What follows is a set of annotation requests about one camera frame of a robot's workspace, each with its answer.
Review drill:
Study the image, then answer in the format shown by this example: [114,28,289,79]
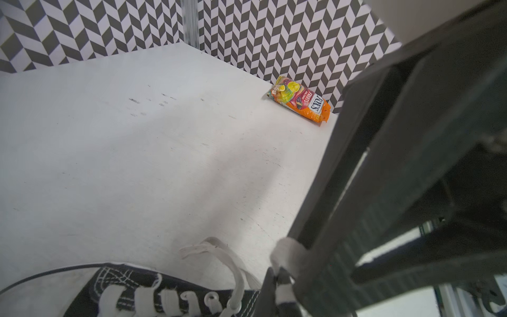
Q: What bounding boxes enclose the black canvas sneaker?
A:
[0,262,262,317]

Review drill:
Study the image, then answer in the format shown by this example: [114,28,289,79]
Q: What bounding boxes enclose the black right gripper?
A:
[292,0,507,317]

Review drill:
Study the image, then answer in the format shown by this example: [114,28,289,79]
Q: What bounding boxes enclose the orange candy bag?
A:
[267,76,331,124]

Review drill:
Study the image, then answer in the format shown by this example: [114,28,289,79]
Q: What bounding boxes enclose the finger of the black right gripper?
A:
[288,66,400,249]

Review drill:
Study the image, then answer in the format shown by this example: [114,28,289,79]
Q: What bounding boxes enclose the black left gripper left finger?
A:
[253,268,277,317]

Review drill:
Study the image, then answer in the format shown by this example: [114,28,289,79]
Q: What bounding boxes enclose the white shoelace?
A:
[96,236,308,317]

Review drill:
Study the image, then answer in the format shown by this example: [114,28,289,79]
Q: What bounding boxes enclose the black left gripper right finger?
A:
[275,268,302,317]

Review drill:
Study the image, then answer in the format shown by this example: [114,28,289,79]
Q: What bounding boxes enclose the aluminium left corner post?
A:
[182,0,199,49]

